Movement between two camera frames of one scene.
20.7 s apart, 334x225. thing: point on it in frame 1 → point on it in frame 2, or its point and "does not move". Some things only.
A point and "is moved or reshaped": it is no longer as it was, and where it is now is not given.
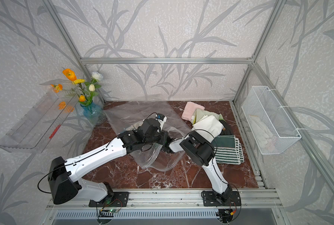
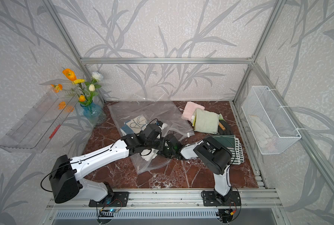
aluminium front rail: (183, 199) does not move
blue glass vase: (94, 114) does not move
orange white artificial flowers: (88, 87) does not move
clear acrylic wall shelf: (35, 131) does not move
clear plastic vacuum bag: (126, 115) is moved or reshaped
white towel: (208, 125) → (148, 154)
